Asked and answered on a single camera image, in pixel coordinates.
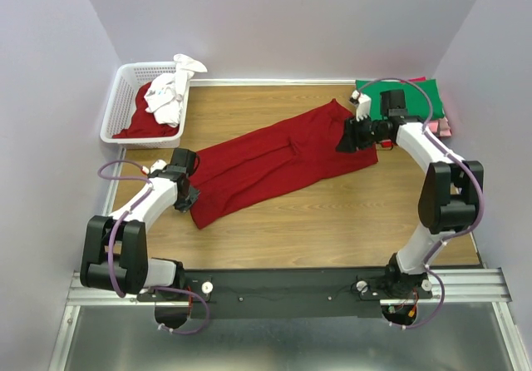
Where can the white plastic laundry basket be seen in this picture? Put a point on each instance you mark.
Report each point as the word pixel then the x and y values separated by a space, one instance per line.
pixel 121 106

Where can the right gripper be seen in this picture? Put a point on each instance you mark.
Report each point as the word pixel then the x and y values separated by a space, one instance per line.
pixel 354 126

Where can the folded mauve t-shirt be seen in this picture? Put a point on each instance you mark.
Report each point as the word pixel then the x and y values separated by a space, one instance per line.
pixel 443 134

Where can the folded green t-shirt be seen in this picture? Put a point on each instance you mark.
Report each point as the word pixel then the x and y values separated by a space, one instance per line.
pixel 416 103

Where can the white wall trim strip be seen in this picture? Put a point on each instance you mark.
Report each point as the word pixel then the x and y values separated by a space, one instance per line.
pixel 255 82

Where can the red t-shirt in basket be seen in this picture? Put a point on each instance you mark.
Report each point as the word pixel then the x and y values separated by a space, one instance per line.
pixel 143 123

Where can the folded magenta t-shirt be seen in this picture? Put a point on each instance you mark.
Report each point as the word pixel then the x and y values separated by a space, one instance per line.
pixel 415 80

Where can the white t-shirt in basket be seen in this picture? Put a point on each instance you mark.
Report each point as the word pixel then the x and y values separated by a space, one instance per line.
pixel 165 95

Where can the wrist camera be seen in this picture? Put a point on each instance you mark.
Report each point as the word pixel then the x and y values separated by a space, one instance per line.
pixel 362 104
pixel 155 168

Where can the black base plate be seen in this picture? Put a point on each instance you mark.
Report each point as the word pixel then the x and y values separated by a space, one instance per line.
pixel 367 292

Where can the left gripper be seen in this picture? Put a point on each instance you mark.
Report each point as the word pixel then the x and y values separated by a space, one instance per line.
pixel 186 204

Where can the dark red t-shirt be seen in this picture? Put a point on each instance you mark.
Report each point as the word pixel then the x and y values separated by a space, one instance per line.
pixel 289 155

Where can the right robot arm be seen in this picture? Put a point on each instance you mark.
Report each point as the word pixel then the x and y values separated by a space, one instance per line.
pixel 450 204

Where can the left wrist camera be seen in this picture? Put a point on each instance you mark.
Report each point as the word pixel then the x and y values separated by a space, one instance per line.
pixel 155 168

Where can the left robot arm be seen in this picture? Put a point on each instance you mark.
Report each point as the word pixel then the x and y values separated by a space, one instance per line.
pixel 115 256

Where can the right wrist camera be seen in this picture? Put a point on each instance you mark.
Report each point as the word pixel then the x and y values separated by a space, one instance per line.
pixel 362 104

